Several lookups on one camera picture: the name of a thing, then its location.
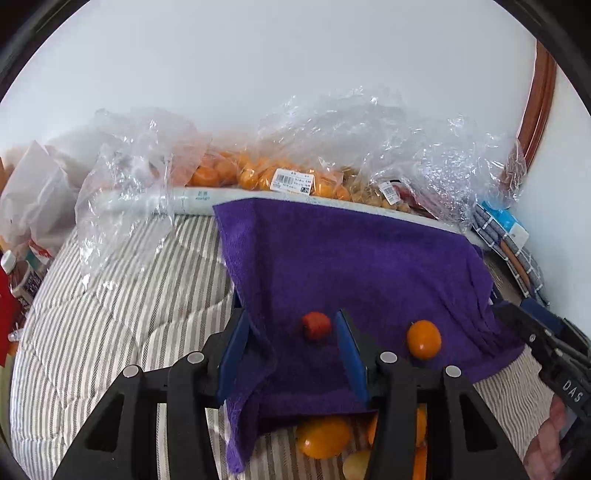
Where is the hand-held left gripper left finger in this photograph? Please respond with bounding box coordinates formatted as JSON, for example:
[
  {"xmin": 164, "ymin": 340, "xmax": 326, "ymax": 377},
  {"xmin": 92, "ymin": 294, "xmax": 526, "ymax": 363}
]
[{"xmin": 52, "ymin": 308, "xmax": 252, "ymax": 480}]

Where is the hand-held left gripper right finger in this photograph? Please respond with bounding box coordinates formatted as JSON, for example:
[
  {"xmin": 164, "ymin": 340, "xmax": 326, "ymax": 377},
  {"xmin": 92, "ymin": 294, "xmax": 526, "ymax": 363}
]
[{"xmin": 335, "ymin": 308, "xmax": 529, "ymax": 480}]

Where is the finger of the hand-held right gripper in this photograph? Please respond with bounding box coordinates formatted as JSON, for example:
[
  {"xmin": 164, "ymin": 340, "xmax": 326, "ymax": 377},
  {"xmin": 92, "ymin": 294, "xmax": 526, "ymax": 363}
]
[{"xmin": 496, "ymin": 302, "xmax": 566, "ymax": 370}]

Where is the small red fruit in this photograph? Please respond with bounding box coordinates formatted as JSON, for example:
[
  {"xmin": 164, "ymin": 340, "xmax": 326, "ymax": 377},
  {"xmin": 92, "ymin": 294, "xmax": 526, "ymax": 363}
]
[{"xmin": 301, "ymin": 312, "xmax": 332, "ymax": 341}]

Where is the large orange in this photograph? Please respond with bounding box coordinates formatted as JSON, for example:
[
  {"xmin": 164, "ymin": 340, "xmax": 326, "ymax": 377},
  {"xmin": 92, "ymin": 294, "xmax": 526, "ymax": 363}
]
[{"xmin": 295, "ymin": 416, "xmax": 352, "ymax": 459}]

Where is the purple towel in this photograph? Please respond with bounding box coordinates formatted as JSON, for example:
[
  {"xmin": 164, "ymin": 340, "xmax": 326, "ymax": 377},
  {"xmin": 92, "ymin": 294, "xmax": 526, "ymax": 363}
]
[{"xmin": 212, "ymin": 198, "xmax": 525, "ymax": 475}]

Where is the small yellow fruit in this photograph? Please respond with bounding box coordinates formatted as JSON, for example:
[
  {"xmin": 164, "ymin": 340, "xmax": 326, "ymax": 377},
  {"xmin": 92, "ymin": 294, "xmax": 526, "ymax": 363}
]
[{"xmin": 342, "ymin": 450, "xmax": 372, "ymax": 480}]

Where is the person's right hand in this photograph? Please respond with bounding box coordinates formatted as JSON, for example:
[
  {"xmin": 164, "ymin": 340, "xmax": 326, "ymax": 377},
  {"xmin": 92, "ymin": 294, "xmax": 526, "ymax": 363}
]
[{"xmin": 524, "ymin": 397, "xmax": 566, "ymax": 480}]

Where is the checked cloth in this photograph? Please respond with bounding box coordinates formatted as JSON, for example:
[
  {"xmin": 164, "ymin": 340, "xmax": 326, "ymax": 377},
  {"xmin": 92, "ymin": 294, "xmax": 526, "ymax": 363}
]
[{"xmin": 471, "ymin": 203, "xmax": 552, "ymax": 305}]

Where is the blue tissue pack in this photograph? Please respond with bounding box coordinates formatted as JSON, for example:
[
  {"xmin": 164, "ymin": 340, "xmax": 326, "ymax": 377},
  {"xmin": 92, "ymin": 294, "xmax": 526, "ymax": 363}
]
[{"xmin": 480, "ymin": 200, "xmax": 529, "ymax": 241}]

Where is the striped bedspread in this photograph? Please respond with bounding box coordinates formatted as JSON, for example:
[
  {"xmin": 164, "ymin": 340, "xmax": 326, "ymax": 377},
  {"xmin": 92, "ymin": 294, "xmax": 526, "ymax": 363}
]
[{"xmin": 9, "ymin": 210, "xmax": 555, "ymax": 480}]

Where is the clear bag of oranges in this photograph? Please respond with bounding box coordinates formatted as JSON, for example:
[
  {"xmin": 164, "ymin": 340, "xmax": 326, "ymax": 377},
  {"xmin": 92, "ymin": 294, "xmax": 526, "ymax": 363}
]
[{"xmin": 189, "ymin": 90, "xmax": 370, "ymax": 201}]

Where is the empty clear plastic bag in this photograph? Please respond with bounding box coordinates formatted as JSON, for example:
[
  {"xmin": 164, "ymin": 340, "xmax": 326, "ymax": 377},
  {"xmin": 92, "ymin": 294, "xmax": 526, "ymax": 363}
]
[{"xmin": 76, "ymin": 108, "xmax": 213, "ymax": 282}]

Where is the dark drink bottle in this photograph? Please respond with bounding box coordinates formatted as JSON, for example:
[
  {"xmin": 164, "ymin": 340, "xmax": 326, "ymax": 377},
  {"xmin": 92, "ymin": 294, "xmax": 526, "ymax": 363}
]
[{"xmin": 0, "ymin": 251, "xmax": 47, "ymax": 308}]

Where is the red paper bag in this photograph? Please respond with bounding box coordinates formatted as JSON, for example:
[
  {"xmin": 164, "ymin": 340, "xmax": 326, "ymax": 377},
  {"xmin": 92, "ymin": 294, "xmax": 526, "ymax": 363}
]
[{"xmin": 0, "ymin": 270, "xmax": 21, "ymax": 365}]

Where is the white plastic bag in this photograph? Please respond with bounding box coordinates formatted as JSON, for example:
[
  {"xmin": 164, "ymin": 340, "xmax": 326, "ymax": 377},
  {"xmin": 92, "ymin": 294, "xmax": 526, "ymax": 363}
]
[{"xmin": 0, "ymin": 141, "xmax": 100, "ymax": 259}]

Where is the brown door frame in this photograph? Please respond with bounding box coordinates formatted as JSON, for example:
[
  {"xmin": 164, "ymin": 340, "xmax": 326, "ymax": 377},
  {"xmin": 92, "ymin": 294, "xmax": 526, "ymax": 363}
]
[{"xmin": 515, "ymin": 39, "xmax": 557, "ymax": 171}]

